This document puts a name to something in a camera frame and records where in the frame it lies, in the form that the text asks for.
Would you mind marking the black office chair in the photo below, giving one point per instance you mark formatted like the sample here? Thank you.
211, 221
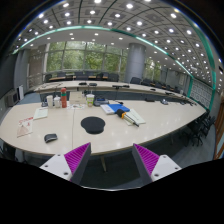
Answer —
199, 128

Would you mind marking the white paper cup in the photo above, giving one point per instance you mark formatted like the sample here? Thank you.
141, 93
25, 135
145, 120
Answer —
50, 101

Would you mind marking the green white drink cup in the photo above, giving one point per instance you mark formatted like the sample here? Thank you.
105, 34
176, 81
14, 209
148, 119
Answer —
90, 99

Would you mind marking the black yellow marker tool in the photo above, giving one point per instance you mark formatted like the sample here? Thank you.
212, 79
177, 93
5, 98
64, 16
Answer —
122, 114

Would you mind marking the grey concrete column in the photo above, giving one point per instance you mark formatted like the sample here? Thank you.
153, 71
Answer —
135, 61

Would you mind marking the red orange bottle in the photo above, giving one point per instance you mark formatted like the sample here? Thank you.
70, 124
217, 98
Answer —
63, 98

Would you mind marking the black round mouse pad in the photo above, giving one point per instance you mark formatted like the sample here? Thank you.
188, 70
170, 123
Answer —
93, 125

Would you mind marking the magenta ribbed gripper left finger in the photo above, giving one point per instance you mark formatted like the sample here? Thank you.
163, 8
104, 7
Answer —
69, 166

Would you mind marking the black computer mouse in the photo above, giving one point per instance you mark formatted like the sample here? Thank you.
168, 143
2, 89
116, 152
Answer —
50, 137

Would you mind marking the dark tray device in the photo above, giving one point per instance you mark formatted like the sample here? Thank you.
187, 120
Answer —
100, 101

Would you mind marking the white notebook papers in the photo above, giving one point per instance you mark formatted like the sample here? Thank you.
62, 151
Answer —
135, 116

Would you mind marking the beige box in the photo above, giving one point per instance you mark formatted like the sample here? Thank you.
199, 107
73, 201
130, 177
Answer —
77, 98

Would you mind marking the white cup with lid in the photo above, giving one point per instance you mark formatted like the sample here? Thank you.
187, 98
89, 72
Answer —
57, 103

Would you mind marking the blue folder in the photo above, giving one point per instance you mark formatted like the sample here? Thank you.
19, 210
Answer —
115, 107

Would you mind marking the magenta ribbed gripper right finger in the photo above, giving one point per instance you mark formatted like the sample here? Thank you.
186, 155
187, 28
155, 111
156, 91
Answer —
151, 166

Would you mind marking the white paper sheet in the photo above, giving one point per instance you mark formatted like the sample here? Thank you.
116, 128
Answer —
40, 113

